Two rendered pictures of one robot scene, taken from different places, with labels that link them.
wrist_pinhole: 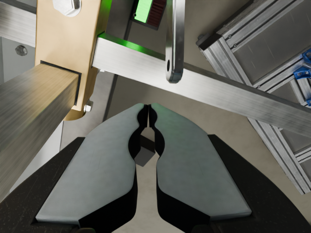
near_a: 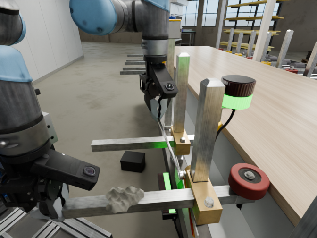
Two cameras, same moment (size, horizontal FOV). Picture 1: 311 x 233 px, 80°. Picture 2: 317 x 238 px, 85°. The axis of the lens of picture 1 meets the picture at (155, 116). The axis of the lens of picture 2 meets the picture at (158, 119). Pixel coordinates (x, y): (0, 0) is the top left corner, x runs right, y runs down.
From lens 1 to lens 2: 49 cm
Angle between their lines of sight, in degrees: 36
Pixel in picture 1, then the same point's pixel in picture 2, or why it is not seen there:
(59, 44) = (181, 135)
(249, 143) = not seen: hidden behind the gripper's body
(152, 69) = (157, 139)
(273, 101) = (116, 143)
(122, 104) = (153, 186)
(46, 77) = (179, 125)
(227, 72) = (87, 227)
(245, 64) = not seen: outside the picture
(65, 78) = (176, 127)
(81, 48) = (176, 135)
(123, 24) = (171, 170)
